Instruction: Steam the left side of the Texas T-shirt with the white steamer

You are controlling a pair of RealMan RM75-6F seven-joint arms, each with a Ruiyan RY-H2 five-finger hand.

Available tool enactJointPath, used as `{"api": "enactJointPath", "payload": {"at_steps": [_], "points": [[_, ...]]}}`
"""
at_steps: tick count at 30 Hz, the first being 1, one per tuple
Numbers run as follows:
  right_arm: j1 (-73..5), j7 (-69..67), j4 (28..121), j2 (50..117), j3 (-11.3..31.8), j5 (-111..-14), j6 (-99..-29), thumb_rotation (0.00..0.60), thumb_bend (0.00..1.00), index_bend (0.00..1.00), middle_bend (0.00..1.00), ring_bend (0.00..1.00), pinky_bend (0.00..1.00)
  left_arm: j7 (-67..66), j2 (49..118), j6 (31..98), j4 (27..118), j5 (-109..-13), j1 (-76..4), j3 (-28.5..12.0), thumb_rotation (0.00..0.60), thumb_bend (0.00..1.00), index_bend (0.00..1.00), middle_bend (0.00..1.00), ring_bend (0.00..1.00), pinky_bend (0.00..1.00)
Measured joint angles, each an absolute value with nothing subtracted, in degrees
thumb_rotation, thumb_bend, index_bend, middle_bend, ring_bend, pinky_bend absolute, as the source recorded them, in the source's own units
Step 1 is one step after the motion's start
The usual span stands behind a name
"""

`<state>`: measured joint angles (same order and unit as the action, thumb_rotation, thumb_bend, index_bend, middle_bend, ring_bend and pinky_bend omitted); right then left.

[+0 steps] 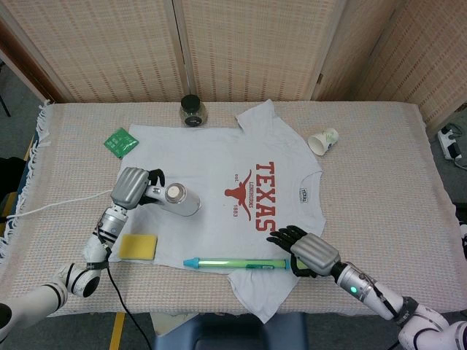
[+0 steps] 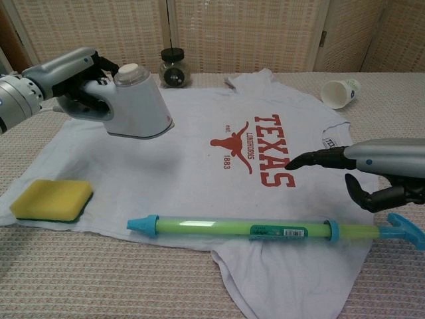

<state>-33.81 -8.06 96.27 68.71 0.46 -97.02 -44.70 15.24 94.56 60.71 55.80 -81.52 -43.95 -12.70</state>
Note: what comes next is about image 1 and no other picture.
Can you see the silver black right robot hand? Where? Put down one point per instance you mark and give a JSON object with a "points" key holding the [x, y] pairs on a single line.
{"points": [[313, 255]]}

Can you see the green and blue pen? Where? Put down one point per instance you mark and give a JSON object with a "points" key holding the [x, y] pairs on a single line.
{"points": [[226, 263]]}

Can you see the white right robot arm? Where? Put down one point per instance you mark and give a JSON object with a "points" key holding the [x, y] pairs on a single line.
{"points": [[386, 302]]}

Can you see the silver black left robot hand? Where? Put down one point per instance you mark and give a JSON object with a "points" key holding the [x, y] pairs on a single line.
{"points": [[129, 186]]}

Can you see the blue chair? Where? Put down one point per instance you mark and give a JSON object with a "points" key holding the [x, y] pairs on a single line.
{"points": [[226, 333]]}

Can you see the white Texas Longhorns T-shirt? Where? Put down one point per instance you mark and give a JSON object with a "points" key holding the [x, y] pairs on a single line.
{"points": [[204, 164]]}

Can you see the green foil packet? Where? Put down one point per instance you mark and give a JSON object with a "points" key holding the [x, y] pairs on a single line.
{"points": [[121, 143]]}

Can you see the woven bamboo folding screen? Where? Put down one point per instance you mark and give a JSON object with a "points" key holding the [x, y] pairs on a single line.
{"points": [[109, 47]]}

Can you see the black object beside table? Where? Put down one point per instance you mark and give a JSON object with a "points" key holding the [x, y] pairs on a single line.
{"points": [[9, 175]]}

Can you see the beige woven tablecloth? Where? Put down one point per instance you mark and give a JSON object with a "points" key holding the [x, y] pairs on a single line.
{"points": [[383, 204]]}

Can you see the white power strip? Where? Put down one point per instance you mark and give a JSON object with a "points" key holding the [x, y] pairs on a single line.
{"points": [[450, 142]]}

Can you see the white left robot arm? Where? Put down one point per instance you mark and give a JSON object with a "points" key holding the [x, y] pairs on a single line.
{"points": [[91, 262]]}

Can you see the yellow sponge with green underside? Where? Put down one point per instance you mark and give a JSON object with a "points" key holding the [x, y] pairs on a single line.
{"points": [[138, 248]]}

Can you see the white paper cup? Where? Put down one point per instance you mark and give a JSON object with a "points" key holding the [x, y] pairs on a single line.
{"points": [[321, 142]]}

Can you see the glass jar with black lid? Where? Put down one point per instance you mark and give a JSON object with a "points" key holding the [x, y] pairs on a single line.
{"points": [[193, 111]]}

